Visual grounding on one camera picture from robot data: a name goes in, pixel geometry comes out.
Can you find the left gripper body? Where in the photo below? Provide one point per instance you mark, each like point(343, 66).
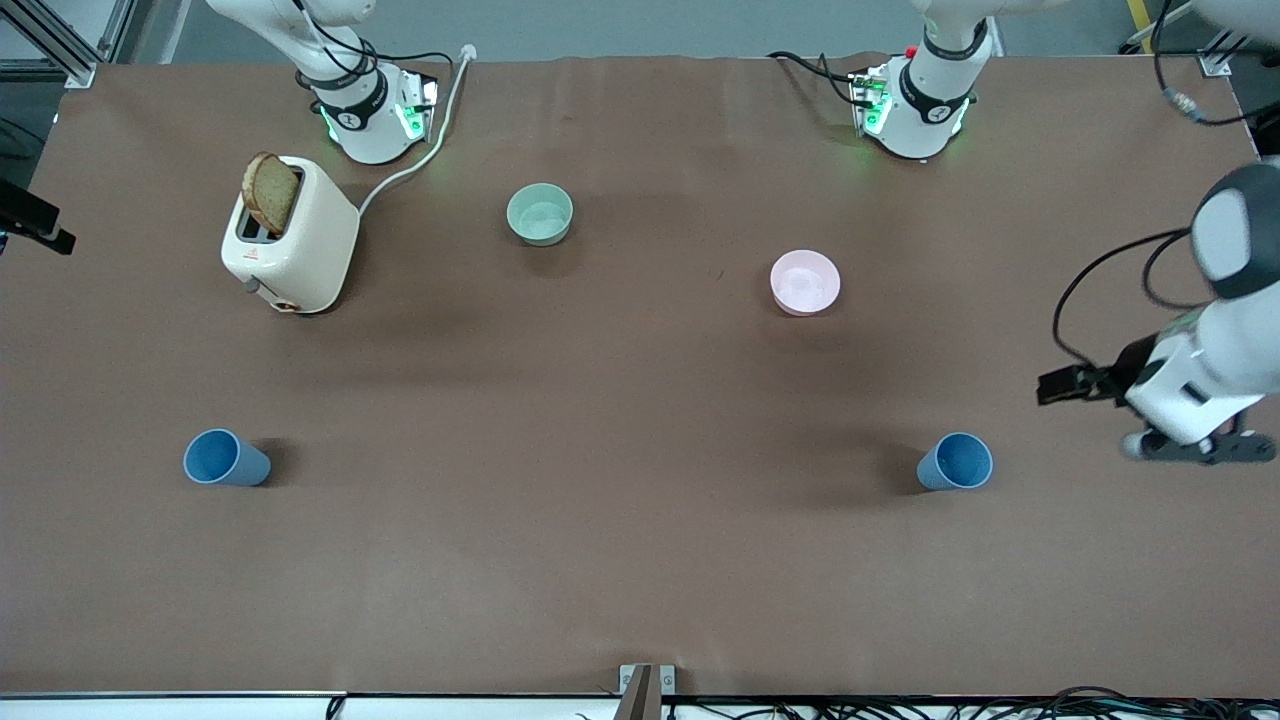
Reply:
point(1128, 372)

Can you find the blue plastic cup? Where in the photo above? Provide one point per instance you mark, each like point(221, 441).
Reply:
point(955, 462)
point(225, 459)

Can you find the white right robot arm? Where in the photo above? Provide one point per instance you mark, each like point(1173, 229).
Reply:
point(365, 110)

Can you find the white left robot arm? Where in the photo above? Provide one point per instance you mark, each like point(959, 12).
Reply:
point(925, 100)

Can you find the brown bread slice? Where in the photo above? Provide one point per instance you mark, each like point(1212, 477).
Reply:
point(270, 195)

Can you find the cream white toaster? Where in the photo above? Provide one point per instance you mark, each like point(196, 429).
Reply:
point(300, 250)

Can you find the pink bowl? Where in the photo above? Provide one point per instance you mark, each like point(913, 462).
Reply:
point(805, 283)

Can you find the brown table cover sheet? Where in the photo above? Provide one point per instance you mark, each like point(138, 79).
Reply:
point(640, 520)

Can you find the green bowl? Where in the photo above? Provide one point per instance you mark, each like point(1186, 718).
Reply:
point(540, 214)

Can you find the aluminium frame profile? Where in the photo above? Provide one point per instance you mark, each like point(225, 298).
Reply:
point(60, 45)

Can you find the small aluminium corner bracket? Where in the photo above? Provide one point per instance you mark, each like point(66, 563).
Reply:
point(1228, 55)

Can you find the metal table edge bracket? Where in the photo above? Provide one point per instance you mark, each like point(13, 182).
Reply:
point(647, 680)

